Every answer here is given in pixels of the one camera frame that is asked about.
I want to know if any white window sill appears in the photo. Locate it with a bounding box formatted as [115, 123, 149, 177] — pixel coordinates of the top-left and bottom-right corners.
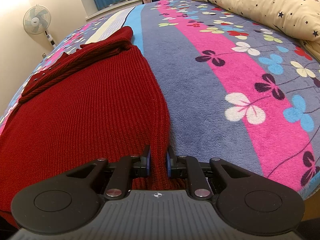
[85, 0, 185, 22]

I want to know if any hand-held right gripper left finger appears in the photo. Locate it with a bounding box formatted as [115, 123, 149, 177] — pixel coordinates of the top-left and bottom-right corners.
[66, 145, 152, 200]

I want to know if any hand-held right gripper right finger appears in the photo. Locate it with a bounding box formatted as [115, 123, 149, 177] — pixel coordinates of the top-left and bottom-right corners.
[165, 146, 247, 200]

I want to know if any floral striped fleece blanket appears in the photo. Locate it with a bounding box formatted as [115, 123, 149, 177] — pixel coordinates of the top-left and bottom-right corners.
[0, 0, 320, 200]

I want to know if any white standing fan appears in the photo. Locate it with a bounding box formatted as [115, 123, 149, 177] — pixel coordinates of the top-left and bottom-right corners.
[23, 4, 57, 48]

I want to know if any red knit sweater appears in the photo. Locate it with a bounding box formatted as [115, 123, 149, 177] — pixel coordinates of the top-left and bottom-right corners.
[0, 26, 187, 228]

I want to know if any cream star-print quilt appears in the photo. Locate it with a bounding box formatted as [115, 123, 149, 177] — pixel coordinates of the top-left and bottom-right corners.
[182, 0, 320, 63]

